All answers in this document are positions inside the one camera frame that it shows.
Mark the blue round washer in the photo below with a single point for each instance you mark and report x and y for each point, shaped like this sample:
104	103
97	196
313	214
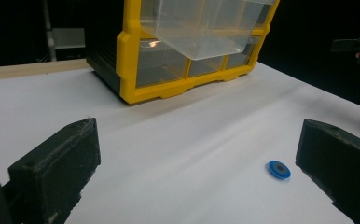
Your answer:
279	169

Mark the clear plastic drawer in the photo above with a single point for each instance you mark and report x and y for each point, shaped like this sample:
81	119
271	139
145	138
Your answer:
200	28

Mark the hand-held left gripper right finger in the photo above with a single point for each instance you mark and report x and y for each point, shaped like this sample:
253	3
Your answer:
339	161

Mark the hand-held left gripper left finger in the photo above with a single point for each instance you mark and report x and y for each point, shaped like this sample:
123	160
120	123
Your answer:
57	165

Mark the yellow drawer organizer cabinet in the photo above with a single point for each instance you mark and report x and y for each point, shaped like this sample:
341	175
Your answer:
128	62

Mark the metal stand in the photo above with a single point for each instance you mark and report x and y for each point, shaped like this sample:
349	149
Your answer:
60	37

